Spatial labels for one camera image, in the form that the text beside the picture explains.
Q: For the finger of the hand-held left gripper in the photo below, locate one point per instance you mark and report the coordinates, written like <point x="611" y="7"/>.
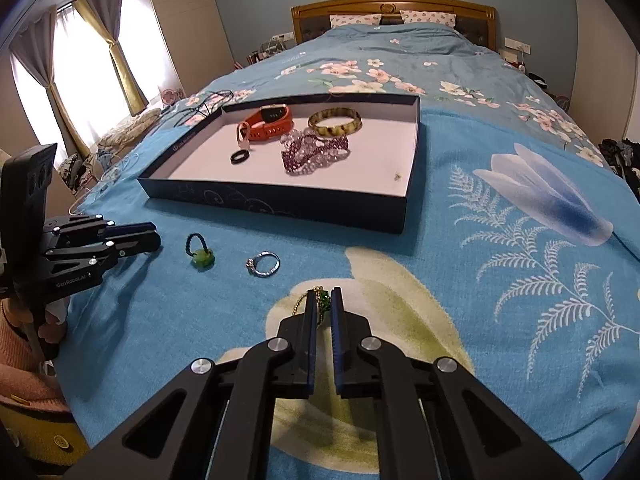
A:
<point x="135" y="246"/>
<point x="130" y="230"/>

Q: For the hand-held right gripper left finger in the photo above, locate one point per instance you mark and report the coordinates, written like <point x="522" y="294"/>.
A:
<point x="312" y="325"/>

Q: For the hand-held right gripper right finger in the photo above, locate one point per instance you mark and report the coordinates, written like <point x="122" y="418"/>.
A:
<point x="337" y="325"/>

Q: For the pink loop charm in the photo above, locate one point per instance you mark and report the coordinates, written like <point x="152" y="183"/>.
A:
<point x="238" y="135"/>

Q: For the dark blue shallow box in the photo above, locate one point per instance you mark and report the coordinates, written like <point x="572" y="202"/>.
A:
<point x="350" y="160"/>

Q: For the orange smartwatch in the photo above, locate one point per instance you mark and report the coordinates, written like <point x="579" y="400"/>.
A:
<point x="270" y="125"/>

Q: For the tortoiseshell bangle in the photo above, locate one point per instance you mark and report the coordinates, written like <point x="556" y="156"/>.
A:
<point x="325" y="132"/>

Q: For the person's left forearm pink sleeve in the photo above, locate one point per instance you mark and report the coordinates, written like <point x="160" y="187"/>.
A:
<point x="25" y="375"/>

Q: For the person's left hand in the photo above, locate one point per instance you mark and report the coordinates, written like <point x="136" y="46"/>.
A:
<point x="47" y="331"/>

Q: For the folded cream blanket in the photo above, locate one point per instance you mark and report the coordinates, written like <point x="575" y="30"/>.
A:
<point x="132" y="127"/>

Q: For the blue floral blanket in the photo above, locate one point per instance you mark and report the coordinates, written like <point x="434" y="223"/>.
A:
<point x="475" y="310"/>

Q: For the small pink fan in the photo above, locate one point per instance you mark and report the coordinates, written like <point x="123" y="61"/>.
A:
<point x="170" y="95"/>

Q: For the grey and yellow curtain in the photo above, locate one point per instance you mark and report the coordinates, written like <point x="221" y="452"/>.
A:
<point x="112" y="35"/>
<point x="35" y="55"/>

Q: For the beige wardrobe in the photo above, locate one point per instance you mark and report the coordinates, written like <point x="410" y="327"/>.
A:
<point x="600" y="45"/>
<point x="185" y="25"/>

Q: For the person's yellow garment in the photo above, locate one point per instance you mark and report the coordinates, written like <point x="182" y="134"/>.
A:
<point x="35" y="440"/>

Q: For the nightstand clutter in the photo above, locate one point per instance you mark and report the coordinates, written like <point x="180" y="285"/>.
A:
<point x="537" y="77"/>
<point x="262" y="52"/>

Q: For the grey-blue floral duvet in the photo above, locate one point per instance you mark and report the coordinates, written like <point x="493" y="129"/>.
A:
<point x="400" y="50"/>

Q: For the patterned pillow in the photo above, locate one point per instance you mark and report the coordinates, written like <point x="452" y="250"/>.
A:
<point x="355" y="20"/>
<point x="427" y="17"/>

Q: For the wooden bed headboard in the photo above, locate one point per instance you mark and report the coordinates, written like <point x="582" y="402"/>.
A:
<point x="390" y="7"/>

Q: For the pile of dark clothes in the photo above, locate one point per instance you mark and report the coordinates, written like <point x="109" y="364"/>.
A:
<point x="620" y="157"/>

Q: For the white wall socket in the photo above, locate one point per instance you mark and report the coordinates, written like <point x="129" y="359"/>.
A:
<point x="517" y="45"/>
<point x="282" y="36"/>

